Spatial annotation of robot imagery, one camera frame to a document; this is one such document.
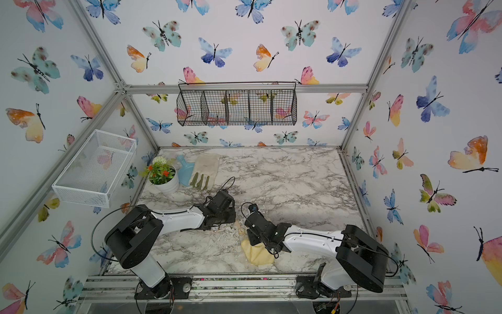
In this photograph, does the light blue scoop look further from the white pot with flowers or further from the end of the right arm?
the end of the right arm

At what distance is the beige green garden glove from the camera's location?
106 cm

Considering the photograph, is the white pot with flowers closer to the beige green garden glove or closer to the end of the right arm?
the beige green garden glove

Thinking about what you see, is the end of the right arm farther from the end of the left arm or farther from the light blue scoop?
the light blue scoop

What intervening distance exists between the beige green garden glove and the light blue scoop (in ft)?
0.06

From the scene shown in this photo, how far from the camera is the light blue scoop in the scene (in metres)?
1.06

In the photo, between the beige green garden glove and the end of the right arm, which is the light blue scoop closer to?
the beige green garden glove

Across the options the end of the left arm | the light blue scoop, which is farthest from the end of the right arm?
the light blue scoop
